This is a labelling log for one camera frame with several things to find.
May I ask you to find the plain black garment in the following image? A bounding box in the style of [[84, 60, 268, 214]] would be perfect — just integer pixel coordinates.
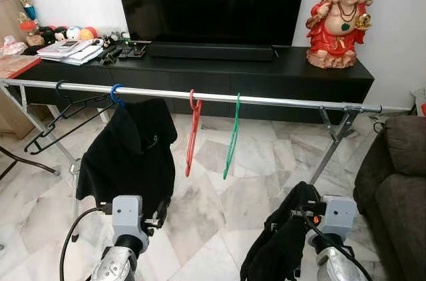
[[240, 181, 323, 281]]

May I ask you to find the red plastic hanger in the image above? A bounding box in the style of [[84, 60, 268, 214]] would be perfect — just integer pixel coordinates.
[[184, 89, 202, 178]]

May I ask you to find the green plastic hanger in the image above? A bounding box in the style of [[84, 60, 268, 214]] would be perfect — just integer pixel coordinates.
[[223, 93, 242, 180]]

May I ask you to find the blue plastic hanger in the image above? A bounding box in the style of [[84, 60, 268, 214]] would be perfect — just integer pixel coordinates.
[[110, 83, 127, 109]]

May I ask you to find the black t-shirt with green logo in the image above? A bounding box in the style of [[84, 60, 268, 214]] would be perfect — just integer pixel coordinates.
[[75, 98, 179, 218]]

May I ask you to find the dark brown sofa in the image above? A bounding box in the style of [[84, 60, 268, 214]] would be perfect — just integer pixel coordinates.
[[353, 115, 426, 281]]

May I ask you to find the silver metal clothes rack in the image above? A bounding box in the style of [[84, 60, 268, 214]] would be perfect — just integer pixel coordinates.
[[0, 79, 383, 243]]

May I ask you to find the black TV console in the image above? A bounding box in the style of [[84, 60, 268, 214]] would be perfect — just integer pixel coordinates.
[[13, 45, 375, 125]]

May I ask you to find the red laughing Buddha statue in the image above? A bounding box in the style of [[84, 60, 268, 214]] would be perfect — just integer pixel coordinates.
[[305, 0, 375, 70]]

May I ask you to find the white paper stack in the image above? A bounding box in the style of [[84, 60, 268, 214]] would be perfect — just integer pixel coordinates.
[[37, 38, 104, 67]]

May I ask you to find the marble pattern folding table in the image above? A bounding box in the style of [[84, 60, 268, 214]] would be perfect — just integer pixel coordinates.
[[0, 53, 61, 182]]

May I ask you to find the jar with red lid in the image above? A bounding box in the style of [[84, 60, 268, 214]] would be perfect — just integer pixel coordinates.
[[19, 20, 42, 47]]

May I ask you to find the black television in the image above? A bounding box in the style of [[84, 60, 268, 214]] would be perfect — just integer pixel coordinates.
[[112, 0, 310, 45]]

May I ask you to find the white tissue pack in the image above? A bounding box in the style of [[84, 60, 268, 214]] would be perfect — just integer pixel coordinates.
[[0, 35, 29, 55]]

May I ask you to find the light wooden cabinet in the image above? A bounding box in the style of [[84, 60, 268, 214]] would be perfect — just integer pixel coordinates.
[[0, 0, 33, 139]]

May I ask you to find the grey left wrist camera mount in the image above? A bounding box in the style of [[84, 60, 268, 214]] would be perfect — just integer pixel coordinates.
[[111, 194, 150, 238]]

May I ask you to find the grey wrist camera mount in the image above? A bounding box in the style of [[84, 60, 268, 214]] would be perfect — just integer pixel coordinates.
[[111, 194, 150, 238], [319, 194, 360, 242]]

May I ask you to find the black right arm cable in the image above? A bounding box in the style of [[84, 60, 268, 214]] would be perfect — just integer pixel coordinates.
[[300, 208, 373, 281]]

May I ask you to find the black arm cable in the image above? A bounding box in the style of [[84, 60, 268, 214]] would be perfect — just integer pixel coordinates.
[[59, 204, 110, 281], [300, 208, 373, 281]]

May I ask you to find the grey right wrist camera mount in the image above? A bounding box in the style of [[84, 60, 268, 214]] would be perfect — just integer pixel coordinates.
[[319, 194, 360, 242]]

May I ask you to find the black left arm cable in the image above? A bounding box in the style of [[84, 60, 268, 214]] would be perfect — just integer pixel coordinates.
[[59, 204, 110, 281]]

